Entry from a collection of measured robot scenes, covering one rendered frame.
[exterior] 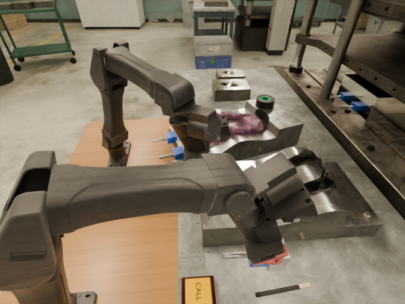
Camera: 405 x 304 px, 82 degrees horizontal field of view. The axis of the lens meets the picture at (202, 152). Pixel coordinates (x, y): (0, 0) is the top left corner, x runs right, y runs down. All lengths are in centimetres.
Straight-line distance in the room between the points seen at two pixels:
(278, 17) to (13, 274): 479
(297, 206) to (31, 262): 36
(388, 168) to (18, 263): 115
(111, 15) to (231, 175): 702
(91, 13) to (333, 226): 716
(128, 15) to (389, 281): 696
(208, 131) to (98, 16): 693
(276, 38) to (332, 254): 445
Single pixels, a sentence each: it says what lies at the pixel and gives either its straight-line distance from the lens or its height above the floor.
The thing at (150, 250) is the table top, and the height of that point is 80.
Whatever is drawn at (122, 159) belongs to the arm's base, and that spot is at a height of 82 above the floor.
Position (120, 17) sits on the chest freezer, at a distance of 718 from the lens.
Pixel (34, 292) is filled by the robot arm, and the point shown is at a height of 110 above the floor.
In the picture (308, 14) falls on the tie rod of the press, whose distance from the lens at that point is 181.
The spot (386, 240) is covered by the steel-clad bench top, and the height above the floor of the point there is 80.
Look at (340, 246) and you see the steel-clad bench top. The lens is 81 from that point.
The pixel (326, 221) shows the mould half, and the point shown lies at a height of 89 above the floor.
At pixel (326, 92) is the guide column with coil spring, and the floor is 83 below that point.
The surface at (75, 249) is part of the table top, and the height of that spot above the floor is 80.
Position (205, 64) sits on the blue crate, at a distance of 413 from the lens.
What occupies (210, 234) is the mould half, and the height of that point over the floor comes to 86.
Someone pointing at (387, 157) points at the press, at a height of 79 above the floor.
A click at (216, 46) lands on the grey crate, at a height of 35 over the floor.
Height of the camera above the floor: 142
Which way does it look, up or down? 39 degrees down
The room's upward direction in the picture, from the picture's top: straight up
